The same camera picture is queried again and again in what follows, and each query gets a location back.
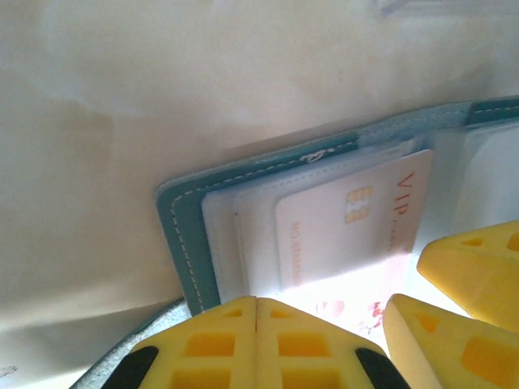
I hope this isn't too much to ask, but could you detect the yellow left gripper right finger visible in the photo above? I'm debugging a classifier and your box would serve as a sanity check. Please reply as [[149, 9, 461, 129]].
[[255, 297, 409, 389]]

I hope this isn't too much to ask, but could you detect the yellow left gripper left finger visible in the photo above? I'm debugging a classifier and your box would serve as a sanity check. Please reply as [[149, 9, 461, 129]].
[[115, 295, 259, 389]]

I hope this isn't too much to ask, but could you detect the teal card holder wallet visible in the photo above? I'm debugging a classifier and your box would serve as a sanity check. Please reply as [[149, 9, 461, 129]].
[[68, 95, 519, 389]]

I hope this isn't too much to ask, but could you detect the white VIP flower card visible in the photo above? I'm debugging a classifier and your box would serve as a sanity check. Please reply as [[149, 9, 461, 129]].
[[274, 148, 433, 337]]

